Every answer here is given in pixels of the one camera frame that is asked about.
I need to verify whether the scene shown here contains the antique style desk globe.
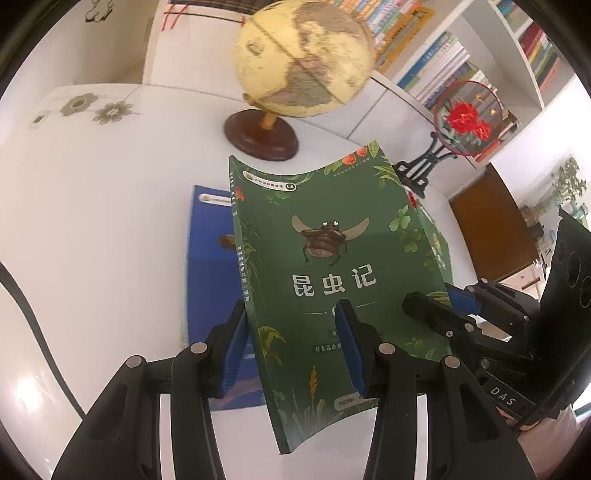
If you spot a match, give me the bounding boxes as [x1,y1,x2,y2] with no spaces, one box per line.
[224,0,372,162]

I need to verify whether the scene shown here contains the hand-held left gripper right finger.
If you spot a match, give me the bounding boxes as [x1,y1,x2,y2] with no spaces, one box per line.
[335,299,527,480]

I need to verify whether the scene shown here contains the embroidered round fan on stand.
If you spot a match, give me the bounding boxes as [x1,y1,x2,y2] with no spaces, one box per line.
[392,79,506,199]

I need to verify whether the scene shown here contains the olive green insect book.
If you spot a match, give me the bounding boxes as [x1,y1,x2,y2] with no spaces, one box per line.
[406,187,455,287]

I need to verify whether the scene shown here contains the white bookcase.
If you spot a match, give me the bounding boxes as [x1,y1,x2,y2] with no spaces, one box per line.
[143,0,571,162]

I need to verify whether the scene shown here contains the potted green plant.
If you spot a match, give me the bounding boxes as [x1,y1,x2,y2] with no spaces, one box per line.
[540,157,583,213]

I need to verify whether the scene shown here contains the row of red and yellow books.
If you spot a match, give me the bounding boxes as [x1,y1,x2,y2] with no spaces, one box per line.
[496,0,563,93]

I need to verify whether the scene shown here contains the thin black cable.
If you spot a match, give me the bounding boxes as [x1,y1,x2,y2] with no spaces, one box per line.
[0,265,86,418]

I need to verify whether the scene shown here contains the dark green beetle book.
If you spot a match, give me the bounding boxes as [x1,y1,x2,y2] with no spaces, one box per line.
[228,141,455,455]

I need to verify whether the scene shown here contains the person's right forearm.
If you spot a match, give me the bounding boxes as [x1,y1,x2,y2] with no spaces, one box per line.
[517,406,583,480]

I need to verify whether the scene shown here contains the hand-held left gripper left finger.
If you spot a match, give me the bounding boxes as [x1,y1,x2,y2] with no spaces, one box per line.
[51,300,250,480]

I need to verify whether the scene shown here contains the brown wooden door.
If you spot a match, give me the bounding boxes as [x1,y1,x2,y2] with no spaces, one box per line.
[449,164,541,284]

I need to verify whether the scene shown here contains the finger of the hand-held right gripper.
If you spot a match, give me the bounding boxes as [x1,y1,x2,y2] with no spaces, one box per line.
[445,277,541,343]
[402,291,525,366]

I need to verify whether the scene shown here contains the blue picture book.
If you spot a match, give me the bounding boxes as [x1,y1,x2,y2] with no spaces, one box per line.
[187,185,269,412]

